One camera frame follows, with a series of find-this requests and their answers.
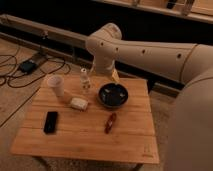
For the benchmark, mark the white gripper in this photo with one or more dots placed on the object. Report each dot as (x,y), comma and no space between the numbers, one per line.
(115,76)

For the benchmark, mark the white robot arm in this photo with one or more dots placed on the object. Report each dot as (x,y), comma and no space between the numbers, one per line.
(190,136)

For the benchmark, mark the dark blue bowl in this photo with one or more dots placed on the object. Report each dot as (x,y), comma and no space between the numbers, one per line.
(113,95)

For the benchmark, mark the clear plastic water bottle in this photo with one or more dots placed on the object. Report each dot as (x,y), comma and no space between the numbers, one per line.
(85,80)

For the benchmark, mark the wooden slatted table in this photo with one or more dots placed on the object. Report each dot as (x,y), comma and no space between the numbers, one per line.
(80,135)

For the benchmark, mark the white sponge block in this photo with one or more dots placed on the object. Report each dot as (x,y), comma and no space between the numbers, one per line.
(79,103)

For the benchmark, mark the black phone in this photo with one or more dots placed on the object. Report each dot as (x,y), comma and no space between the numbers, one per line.
(50,122)

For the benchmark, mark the black power adapter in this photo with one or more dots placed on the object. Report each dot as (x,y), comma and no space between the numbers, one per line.
(27,67)

